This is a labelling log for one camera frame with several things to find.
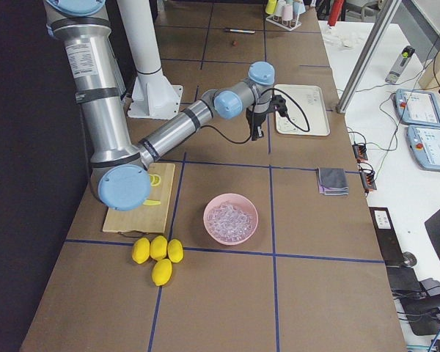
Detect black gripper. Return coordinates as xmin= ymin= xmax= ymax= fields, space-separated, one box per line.
xmin=246 ymin=106 xmax=269 ymax=141

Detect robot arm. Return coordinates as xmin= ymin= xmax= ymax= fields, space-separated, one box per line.
xmin=44 ymin=1 xmax=275 ymax=211

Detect pile of clear ice cubes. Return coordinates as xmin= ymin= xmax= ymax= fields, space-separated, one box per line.
xmin=206 ymin=202 xmax=256 ymax=243

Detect pink cup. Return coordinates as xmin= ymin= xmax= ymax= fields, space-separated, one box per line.
xmin=282 ymin=3 xmax=293 ymax=22

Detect yellow-green cup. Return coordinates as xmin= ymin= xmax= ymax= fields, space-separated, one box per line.
xmin=265 ymin=0 xmax=277 ymax=15

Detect blue cup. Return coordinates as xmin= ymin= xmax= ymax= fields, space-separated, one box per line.
xmin=293 ymin=0 xmax=306 ymax=17

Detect white bear tray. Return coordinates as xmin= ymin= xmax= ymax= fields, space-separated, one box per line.
xmin=274 ymin=84 xmax=330 ymax=136

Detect steel muddler with black tip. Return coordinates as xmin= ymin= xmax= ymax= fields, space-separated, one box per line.
xmin=224 ymin=28 xmax=256 ymax=34

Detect grey folded cloth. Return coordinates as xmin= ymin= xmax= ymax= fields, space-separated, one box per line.
xmin=318 ymin=168 xmax=349 ymax=196

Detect pink bowl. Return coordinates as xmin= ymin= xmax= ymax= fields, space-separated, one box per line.
xmin=203 ymin=193 xmax=259 ymax=246

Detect lemon slices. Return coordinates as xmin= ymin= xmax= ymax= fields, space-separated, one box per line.
xmin=149 ymin=174 xmax=161 ymax=187

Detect yellow plastic knife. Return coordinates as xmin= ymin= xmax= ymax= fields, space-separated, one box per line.
xmin=142 ymin=199 xmax=161 ymax=206

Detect wooden cutting board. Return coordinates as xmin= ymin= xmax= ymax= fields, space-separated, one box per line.
xmin=102 ymin=163 xmax=175 ymax=234

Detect yellow lemon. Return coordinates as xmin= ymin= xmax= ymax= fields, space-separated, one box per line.
xmin=131 ymin=238 xmax=150 ymax=264
xmin=167 ymin=238 xmax=184 ymax=263
xmin=151 ymin=258 xmax=172 ymax=286
xmin=150 ymin=235 xmax=168 ymax=261

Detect upper blue teach pendant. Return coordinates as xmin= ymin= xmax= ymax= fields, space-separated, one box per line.
xmin=394 ymin=89 xmax=440 ymax=127

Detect blue teach pendant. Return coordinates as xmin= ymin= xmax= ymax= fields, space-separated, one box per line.
xmin=406 ymin=125 xmax=440 ymax=172
xmin=394 ymin=89 xmax=440 ymax=127

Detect lower blue teach pendant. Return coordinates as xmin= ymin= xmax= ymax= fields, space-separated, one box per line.
xmin=406 ymin=125 xmax=440 ymax=172

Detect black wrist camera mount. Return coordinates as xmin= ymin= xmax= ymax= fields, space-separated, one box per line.
xmin=271 ymin=95 xmax=288 ymax=117

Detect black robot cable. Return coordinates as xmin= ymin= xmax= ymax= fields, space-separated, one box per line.
xmin=201 ymin=84 xmax=311 ymax=144

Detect wire cup rack wooden handle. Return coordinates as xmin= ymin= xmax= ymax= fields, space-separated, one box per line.
xmin=265 ymin=13 xmax=302 ymax=31

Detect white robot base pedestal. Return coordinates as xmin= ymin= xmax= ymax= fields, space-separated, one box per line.
xmin=117 ymin=0 xmax=183 ymax=120

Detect aluminium frame post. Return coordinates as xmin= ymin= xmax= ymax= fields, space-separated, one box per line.
xmin=336 ymin=0 xmax=402 ymax=114

